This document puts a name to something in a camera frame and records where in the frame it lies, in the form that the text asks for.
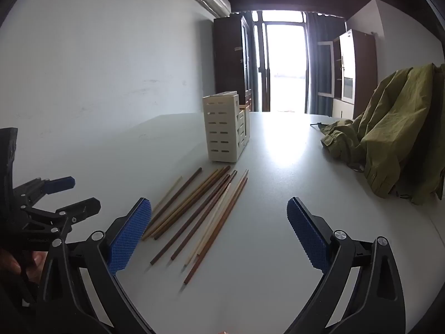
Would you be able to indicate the brown and white cabinet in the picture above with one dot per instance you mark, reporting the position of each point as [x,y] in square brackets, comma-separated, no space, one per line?
[361,62]

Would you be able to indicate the dark brown wardrobe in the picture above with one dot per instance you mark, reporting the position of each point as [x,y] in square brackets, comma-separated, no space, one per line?
[229,59]

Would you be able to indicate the glass balcony door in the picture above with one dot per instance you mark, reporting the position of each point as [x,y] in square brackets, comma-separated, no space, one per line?
[285,59]

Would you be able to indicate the person's left hand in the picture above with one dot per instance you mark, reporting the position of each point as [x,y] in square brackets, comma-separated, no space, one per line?
[38,266]

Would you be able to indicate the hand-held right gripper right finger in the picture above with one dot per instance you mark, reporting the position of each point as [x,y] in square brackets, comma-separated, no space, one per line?
[307,236]

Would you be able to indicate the cream slotted utensil holder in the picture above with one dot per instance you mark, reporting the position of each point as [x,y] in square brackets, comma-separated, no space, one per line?
[222,128]

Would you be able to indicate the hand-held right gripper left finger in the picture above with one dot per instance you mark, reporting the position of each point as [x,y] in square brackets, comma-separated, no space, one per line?
[130,236]

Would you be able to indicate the olive green jacket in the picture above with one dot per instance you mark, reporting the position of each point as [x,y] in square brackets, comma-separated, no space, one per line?
[393,128]

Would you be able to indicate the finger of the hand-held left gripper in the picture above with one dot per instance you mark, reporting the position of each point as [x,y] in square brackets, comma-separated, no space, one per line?
[83,207]
[61,183]

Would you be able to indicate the bunch of wooden chopsticks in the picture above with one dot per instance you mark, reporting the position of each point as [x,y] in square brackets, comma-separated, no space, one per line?
[212,191]

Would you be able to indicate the grey curtain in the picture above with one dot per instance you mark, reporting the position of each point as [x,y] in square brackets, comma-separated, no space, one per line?
[313,59]

